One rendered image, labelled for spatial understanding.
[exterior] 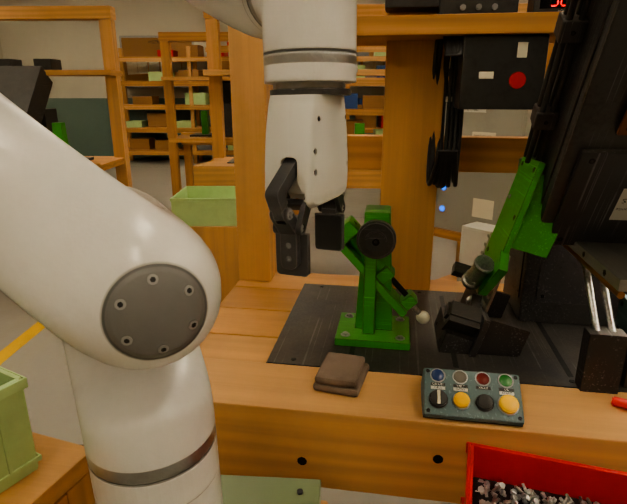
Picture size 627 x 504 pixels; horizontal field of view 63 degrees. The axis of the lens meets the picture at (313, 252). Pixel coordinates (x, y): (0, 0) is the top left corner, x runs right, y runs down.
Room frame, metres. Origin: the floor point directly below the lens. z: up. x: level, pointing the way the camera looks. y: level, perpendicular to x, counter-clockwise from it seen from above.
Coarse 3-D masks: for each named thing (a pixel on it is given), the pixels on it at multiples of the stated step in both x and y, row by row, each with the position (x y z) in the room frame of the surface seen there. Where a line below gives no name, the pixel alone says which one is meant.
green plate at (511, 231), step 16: (528, 176) 0.90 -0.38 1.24; (512, 192) 0.96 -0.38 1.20; (528, 192) 0.87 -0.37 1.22; (512, 208) 0.92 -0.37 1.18; (528, 208) 0.89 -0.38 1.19; (496, 224) 0.99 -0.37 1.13; (512, 224) 0.88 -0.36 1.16; (528, 224) 0.88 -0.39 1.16; (544, 224) 0.88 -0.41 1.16; (496, 240) 0.94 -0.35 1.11; (512, 240) 0.88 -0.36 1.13; (528, 240) 0.88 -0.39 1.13; (544, 240) 0.88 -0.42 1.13; (544, 256) 0.88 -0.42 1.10
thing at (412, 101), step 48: (240, 48) 1.34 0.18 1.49; (432, 48) 1.27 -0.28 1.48; (240, 96) 1.34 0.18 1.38; (384, 96) 1.29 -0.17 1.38; (432, 96) 1.27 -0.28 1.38; (240, 144) 1.34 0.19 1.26; (384, 144) 1.29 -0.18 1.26; (240, 192) 1.34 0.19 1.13; (384, 192) 1.28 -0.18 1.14; (432, 192) 1.27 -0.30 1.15; (240, 240) 1.34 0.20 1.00; (432, 240) 1.27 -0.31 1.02
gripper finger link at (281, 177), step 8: (288, 160) 0.45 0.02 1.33; (280, 168) 0.44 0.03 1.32; (288, 168) 0.44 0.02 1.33; (296, 168) 0.44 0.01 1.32; (280, 176) 0.43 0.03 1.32; (288, 176) 0.43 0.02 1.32; (296, 176) 0.44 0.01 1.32; (272, 184) 0.42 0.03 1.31; (280, 184) 0.42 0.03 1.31; (288, 184) 0.43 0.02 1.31; (272, 192) 0.41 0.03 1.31; (280, 192) 0.41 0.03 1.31; (272, 200) 0.41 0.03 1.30; (280, 200) 0.41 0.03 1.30; (272, 208) 0.42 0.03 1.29; (280, 208) 0.41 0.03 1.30; (280, 216) 0.42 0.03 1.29
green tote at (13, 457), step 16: (0, 368) 0.73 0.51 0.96; (0, 384) 0.72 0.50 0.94; (16, 384) 0.69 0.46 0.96; (0, 400) 0.66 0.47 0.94; (16, 400) 0.69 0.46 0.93; (0, 416) 0.66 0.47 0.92; (16, 416) 0.68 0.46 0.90; (0, 432) 0.66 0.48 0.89; (16, 432) 0.68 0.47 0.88; (0, 448) 0.66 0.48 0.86; (16, 448) 0.68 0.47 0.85; (32, 448) 0.70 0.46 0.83; (0, 464) 0.65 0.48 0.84; (16, 464) 0.67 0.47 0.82; (32, 464) 0.69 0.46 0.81; (0, 480) 0.64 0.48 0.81; (16, 480) 0.67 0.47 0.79
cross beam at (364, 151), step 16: (352, 144) 1.39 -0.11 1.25; (368, 144) 1.38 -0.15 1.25; (464, 144) 1.34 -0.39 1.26; (480, 144) 1.33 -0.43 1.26; (496, 144) 1.33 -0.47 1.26; (512, 144) 1.32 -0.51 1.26; (352, 160) 1.39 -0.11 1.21; (368, 160) 1.38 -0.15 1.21; (464, 160) 1.34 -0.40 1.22; (480, 160) 1.33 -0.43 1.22; (496, 160) 1.33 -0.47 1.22; (512, 160) 1.32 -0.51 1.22
